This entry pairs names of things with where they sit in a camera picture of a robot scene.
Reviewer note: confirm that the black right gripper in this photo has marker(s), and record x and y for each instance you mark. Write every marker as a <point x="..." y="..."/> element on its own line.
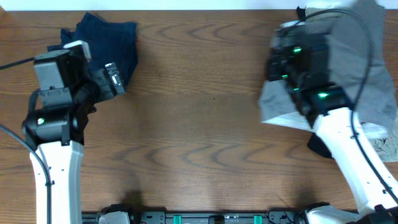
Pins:
<point x="272" y="61"/>

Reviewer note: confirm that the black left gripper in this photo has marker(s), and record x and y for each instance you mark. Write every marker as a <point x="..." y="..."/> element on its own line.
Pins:
<point x="106" y="90"/>

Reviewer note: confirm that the grey shorts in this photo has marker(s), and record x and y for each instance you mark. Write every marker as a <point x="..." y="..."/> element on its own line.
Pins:
<point x="276" y="106"/>

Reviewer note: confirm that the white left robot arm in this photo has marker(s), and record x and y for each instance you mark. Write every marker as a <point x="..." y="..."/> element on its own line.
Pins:
<point x="55" y="133"/>

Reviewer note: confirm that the navy blue folded shorts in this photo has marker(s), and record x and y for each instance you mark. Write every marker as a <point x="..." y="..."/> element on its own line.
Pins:
<point x="109" y="42"/>

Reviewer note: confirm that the khaki beige shorts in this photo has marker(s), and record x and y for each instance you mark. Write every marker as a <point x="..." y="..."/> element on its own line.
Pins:
<point x="388" y="143"/>

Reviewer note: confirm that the black garment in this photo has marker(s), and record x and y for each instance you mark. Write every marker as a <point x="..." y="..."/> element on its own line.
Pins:
<point x="315" y="144"/>

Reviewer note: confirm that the white garment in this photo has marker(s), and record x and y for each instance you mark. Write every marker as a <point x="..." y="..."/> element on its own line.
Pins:
<point x="374" y="131"/>

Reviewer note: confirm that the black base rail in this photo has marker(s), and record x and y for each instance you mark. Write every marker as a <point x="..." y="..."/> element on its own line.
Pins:
<point x="123" y="213"/>

